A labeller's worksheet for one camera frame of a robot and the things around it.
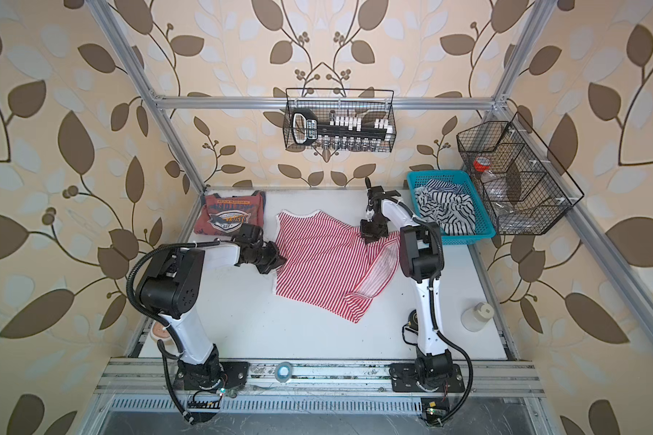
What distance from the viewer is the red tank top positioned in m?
1.07

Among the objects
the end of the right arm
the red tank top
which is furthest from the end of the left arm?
the end of the right arm

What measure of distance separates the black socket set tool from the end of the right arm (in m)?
0.24

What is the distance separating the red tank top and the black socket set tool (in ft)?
1.26

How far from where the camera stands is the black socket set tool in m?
0.83

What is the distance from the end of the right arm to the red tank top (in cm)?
42

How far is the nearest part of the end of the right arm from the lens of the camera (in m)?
0.92
